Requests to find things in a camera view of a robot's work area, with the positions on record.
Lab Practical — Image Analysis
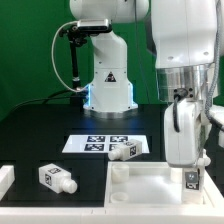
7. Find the white camera cable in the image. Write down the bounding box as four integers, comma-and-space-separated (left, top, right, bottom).
50, 21, 84, 93

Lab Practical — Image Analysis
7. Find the grey camera on stand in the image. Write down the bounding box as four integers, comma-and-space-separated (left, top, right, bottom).
77, 19, 110, 33

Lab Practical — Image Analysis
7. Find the white U-shaped fence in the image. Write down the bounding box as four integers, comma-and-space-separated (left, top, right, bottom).
0, 174, 224, 224

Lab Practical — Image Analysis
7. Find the black cable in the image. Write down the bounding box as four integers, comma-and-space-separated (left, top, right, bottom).
9, 89, 76, 114

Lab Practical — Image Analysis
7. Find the white square tabletop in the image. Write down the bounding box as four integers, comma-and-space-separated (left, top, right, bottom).
104, 162, 214, 208

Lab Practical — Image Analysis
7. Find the marker tag sheet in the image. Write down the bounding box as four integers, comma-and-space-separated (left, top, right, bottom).
62, 135, 150, 153

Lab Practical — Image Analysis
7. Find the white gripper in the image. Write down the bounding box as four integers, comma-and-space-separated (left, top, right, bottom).
164, 100, 208, 184

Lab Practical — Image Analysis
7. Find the black camera stand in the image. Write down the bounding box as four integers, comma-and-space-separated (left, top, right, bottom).
59, 26, 88, 106

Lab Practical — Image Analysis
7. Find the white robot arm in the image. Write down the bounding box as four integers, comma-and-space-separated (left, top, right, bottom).
69, 0, 223, 168

